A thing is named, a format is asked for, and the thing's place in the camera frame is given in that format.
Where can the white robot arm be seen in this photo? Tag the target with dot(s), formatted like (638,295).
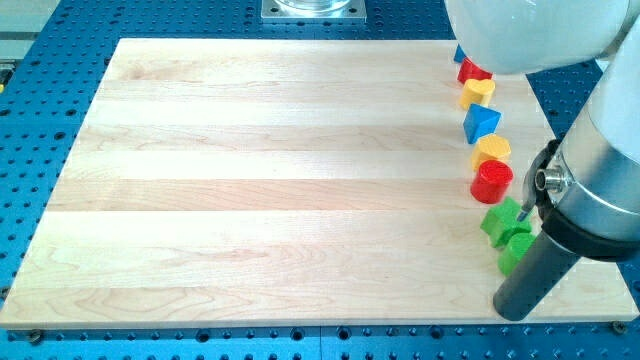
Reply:
(601,150)

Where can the light wooden board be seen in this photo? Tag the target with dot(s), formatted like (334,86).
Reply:
(235,183)

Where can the blue triangular block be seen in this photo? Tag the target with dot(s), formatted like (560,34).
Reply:
(480,121)

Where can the red cylinder block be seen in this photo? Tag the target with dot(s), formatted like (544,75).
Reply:
(491,181)

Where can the yellow hexagonal block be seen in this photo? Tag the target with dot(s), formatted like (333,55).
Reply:
(490,147)

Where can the yellow heart block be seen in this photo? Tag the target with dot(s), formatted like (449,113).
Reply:
(478,92)

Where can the red block near top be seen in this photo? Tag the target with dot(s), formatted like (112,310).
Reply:
(469,70)

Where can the blue block at top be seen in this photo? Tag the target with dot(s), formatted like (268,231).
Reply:
(459,55)

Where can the green cylinder block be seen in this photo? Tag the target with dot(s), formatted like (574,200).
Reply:
(514,251)

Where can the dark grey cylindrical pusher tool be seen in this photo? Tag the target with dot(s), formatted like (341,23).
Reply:
(557,248)

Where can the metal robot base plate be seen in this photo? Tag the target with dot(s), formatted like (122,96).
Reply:
(283,11)

